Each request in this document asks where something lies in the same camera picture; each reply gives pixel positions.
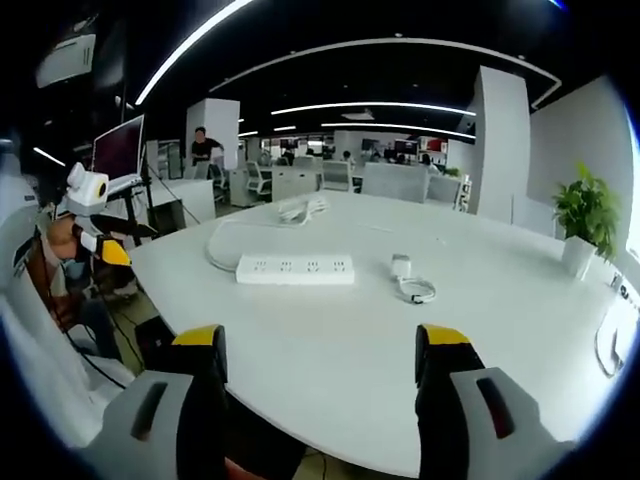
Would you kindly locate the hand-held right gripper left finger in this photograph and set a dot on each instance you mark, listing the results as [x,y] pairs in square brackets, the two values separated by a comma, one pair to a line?
[150,430]

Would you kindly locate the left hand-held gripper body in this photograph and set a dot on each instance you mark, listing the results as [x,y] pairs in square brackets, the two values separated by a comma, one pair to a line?
[84,192]

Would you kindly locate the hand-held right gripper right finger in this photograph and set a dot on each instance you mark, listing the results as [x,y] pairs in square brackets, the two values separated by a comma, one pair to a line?
[465,440]

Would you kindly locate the white power strip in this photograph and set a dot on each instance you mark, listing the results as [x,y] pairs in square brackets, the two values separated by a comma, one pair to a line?
[295,270]

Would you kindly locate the white charger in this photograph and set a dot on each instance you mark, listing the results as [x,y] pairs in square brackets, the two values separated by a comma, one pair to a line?
[401,265]

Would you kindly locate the white desk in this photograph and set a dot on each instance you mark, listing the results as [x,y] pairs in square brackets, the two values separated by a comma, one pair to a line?
[350,360]

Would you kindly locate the computer monitor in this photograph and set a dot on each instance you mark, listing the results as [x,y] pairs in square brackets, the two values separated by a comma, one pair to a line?
[120,150]

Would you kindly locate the black tripod stand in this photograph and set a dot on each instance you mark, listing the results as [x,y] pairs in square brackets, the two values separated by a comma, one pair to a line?
[147,200]

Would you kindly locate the black box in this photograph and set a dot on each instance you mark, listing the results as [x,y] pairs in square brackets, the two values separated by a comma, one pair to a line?
[154,342]

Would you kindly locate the white office chair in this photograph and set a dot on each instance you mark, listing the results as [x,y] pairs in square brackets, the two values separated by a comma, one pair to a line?
[259,180]

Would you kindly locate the grey office chair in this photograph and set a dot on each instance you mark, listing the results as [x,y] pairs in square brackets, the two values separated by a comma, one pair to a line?
[337,175]

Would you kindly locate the green plant in white pot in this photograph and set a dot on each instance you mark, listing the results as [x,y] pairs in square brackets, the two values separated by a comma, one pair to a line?
[587,215]

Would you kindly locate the grey partition panel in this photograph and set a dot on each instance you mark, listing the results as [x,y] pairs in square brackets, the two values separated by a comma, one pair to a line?
[395,182]

